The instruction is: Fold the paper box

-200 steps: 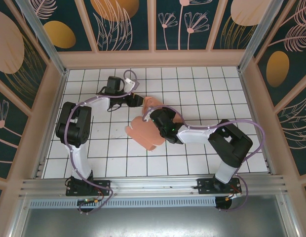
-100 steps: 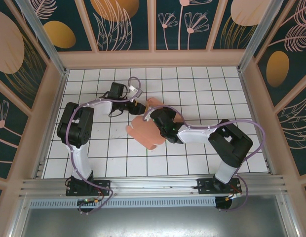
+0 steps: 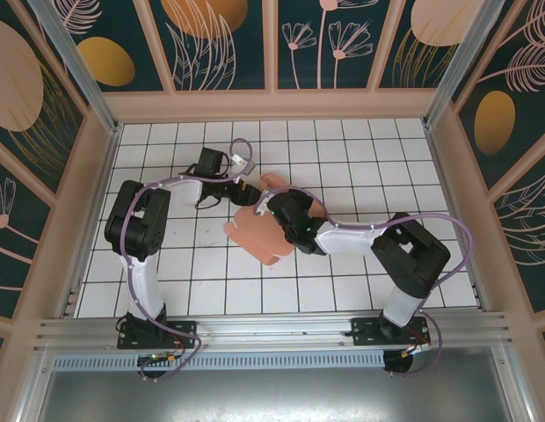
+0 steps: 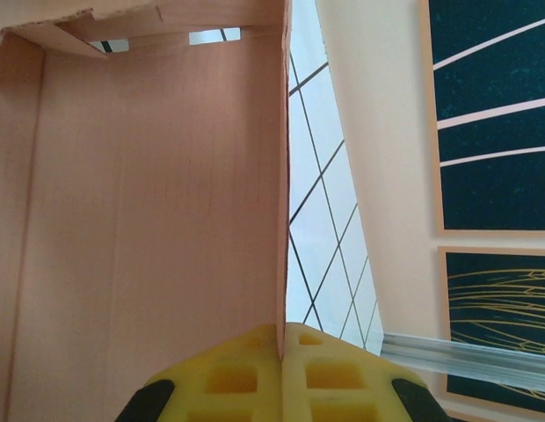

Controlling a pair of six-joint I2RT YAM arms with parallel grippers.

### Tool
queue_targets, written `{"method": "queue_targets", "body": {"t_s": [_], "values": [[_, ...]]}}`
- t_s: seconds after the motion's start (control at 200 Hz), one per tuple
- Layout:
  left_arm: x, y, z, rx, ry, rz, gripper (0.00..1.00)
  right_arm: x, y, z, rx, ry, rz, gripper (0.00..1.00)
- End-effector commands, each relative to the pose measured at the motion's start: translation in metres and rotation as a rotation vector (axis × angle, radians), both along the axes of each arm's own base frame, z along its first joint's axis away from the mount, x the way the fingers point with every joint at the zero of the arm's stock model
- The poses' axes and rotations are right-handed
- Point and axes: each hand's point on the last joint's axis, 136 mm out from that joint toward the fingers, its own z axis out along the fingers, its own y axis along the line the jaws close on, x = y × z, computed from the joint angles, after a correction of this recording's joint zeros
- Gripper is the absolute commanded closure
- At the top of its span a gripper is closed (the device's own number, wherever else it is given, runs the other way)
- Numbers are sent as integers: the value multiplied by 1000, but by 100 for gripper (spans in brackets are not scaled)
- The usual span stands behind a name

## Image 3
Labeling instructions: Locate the grey metal panel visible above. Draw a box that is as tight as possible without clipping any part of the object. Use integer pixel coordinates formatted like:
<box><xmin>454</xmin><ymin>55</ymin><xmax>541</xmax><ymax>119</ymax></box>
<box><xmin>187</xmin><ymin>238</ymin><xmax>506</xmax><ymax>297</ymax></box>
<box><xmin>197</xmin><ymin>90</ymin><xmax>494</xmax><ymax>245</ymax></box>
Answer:
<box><xmin>17</xmin><ymin>345</ymin><xmax>534</xmax><ymax>422</ymax></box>

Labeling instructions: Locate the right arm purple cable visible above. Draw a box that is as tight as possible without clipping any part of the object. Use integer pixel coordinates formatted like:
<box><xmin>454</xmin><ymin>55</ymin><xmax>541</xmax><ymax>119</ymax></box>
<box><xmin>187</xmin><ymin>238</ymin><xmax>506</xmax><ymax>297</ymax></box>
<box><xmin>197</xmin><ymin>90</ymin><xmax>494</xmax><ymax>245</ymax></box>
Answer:
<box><xmin>253</xmin><ymin>186</ymin><xmax>476</xmax><ymax>380</ymax></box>

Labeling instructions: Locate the aluminium mounting rail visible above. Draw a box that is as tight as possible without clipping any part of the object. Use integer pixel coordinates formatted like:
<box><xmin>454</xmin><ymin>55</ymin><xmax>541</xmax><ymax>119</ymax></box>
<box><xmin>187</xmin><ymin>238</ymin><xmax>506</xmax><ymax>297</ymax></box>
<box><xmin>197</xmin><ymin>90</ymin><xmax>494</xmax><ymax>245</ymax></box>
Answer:
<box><xmin>33</xmin><ymin>310</ymin><xmax>514</xmax><ymax>353</ymax></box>

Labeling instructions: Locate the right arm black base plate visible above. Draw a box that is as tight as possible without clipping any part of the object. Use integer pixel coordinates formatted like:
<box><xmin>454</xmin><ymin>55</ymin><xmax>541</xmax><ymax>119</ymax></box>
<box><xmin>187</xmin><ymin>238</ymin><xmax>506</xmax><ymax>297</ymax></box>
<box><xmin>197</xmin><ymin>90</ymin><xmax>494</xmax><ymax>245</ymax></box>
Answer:
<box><xmin>350</xmin><ymin>316</ymin><xmax>432</xmax><ymax>348</ymax></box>

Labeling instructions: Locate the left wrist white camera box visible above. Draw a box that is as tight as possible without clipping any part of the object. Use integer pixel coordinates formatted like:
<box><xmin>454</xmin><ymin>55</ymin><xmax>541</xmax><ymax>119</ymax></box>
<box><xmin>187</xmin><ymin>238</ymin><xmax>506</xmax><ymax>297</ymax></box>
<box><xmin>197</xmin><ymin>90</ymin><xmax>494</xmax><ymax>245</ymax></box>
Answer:
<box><xmin>229</xmin><ymin>153</ymin><xmax>257</xmax><ymax>175</ymax></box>

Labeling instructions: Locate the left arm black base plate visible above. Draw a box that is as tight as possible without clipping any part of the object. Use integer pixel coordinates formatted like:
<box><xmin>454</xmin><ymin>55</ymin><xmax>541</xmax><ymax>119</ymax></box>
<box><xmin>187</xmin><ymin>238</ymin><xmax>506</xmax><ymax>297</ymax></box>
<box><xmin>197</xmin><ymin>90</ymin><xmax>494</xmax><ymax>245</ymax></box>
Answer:
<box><xmin>117</xmin><ymin>320</ymin><xmax>199</xmax><ymax>351</ymax></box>

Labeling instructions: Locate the aluminium frame post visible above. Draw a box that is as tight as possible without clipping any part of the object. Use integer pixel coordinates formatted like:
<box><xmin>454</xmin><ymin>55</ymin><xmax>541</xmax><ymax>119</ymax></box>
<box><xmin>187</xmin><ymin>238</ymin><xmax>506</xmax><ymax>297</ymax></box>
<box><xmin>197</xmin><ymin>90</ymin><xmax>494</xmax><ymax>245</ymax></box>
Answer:
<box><xmin>25</xmin><ymin>0</ymin><xmax>125</xmax><ymax>135</ymax></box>
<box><xmin>420</xmin><ymin>0</ymin><xmax>523</xmax><ymax>129</ymax></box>

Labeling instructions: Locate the pink cardboard box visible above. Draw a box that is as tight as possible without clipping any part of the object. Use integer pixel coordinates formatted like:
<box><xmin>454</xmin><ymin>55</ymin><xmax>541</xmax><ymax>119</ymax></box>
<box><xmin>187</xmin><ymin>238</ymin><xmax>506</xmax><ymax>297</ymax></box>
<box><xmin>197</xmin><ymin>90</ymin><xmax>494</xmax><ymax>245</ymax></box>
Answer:
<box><xmin>223</xmin><ymin>172</ymin><xmax>324</xmax><ymax>267</ymax></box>

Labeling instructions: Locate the grey slotted cable duct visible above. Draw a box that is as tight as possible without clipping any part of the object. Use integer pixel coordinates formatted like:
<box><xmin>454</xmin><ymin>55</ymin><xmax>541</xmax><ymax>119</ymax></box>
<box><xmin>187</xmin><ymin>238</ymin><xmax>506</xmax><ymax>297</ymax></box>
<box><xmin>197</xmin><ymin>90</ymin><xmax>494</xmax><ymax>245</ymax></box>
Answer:
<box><xmin>50</xmin><ymin>351</ymin><xmax>387</xmax><ymax>371</ymax></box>

